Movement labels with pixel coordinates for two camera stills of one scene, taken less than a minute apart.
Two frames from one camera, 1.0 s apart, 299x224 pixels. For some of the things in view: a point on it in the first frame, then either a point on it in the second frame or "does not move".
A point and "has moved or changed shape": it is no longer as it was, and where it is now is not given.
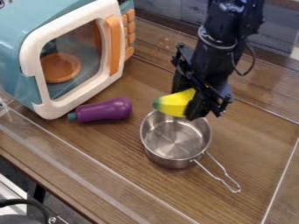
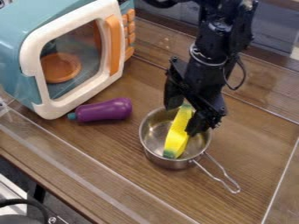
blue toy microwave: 63,52 does not move
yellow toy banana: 172,104 has moved or changed shape
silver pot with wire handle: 176,141 does not move
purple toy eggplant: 109,109 does not move
